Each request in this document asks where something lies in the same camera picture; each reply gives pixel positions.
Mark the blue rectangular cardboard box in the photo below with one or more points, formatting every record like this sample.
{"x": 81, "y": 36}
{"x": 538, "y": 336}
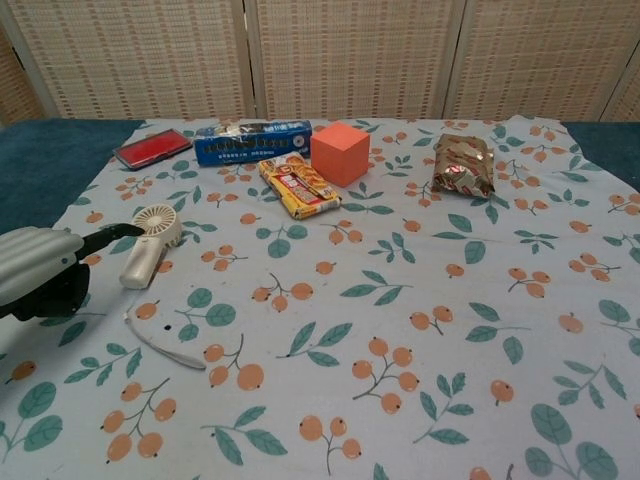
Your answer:
{"x": 250, "y": 142}

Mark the woven bamboo folding screen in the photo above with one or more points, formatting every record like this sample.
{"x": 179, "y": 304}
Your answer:
{"x": 320, "y": 55}

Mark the yellow red snack packet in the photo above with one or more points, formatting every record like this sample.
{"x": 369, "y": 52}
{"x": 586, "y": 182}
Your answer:
{"x": 300, "y": 187}

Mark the orange cube block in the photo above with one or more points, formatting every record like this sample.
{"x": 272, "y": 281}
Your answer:
{"x": 340, "y": 152}

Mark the white handheld fan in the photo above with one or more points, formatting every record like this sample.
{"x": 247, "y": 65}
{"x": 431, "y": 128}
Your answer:
{"x": 145, "y": 245}

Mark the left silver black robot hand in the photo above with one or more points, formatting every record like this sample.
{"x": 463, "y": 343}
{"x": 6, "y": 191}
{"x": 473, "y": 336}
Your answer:
{"x": 40, "y": 260}

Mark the red ink stamp pad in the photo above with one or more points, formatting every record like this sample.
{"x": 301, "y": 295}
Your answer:
{"x": 152, "y": 149}

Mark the gold foil snack bag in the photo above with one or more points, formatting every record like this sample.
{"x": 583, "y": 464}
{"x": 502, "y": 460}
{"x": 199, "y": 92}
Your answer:
{"x": 462, "y": 167}

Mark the floral fruit print tablecloth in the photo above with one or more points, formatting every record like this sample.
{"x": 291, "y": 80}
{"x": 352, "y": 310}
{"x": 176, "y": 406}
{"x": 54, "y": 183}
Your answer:
{"x": 350, "y": 325}

